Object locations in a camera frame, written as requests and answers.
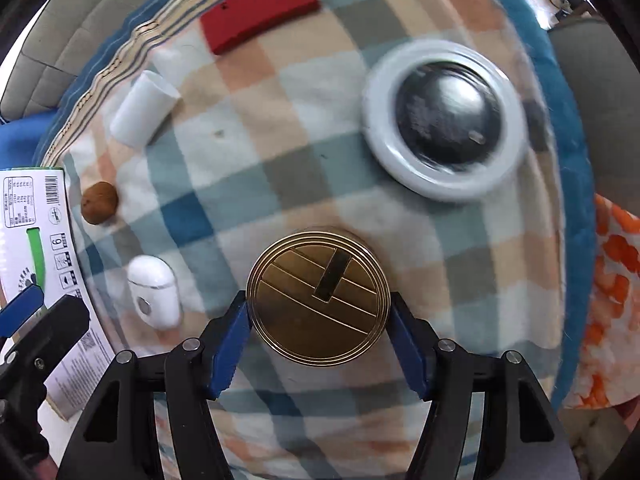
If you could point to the white round dish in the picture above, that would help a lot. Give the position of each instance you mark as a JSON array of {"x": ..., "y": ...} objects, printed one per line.
[{"x": 445, "y": 120}]

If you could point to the red rectangular block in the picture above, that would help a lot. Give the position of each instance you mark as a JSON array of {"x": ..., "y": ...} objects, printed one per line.
[{"x": 260, "y": 10}]

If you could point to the round gold tin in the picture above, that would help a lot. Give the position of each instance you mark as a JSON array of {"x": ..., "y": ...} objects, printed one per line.
[{"x": 317, "y": 296}]

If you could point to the white green printed carton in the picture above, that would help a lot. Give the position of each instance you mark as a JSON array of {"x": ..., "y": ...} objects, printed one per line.
[{"x": 45, "y": 260}]

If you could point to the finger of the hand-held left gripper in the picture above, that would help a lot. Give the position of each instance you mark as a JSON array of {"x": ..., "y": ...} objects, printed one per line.
[{"x": 25, "y": 305}]

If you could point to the checkered blanket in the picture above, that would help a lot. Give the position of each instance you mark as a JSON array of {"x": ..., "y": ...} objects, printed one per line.
[{"x": 320, "y": 170}]

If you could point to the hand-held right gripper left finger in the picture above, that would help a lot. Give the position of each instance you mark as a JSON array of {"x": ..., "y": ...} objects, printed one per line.
[{"x": 231, "y": 347}]

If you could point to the orange white patterned cloth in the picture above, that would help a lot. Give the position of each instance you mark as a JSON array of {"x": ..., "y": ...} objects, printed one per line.
[{"x": 607, "y": 305}]

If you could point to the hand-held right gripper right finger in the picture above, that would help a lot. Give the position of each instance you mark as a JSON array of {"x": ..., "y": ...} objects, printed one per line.
[{"x": 406, "y": 347}]

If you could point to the white earbud case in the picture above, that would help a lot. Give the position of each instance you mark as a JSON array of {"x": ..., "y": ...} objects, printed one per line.
[{"x": 154, "y": 292}]

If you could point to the blue cushion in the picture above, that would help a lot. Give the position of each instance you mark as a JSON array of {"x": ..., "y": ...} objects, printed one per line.
[{"x": 20, "y": 145}]

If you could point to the white cylinder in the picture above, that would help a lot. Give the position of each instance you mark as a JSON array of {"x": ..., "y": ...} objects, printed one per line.
[{"x": 144, "y": 108}]

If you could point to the brown round ball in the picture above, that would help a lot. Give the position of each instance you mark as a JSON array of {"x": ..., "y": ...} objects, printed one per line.
[{"x": 100, "y": 203}]

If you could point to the grey sofa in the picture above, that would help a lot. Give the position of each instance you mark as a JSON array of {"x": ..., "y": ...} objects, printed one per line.
[{"x": 70, "y": 35}]

